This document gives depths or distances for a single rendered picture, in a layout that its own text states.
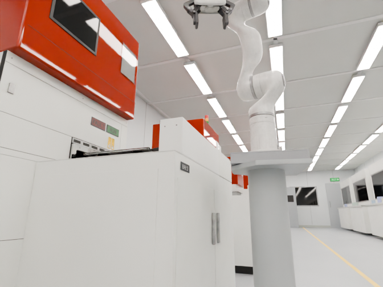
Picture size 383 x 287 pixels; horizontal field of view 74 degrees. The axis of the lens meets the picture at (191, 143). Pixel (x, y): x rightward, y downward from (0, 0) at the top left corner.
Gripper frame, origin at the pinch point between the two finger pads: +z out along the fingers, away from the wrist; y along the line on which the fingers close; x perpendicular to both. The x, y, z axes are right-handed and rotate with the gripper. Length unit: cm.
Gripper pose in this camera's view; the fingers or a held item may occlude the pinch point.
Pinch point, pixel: (211, 23)
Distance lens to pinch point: 89.2
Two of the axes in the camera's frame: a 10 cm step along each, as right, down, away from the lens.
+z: 0.5, 9.6, -2.6
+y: 10.0, -0.3, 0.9
